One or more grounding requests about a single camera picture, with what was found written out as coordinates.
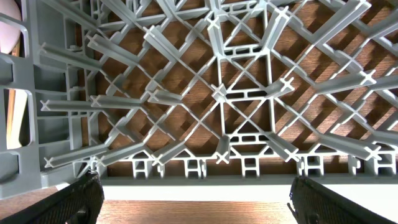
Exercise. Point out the grey dishwasher rack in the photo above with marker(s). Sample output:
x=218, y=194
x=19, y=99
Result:
x=92, y=78

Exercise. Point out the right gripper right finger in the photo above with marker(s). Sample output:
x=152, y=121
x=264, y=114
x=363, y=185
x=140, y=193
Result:
x=311, y=202

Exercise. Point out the white shallow bowl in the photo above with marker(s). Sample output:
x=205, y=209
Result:
x=9, y=34

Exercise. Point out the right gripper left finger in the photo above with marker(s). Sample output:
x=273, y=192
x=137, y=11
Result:
x=78, y=203

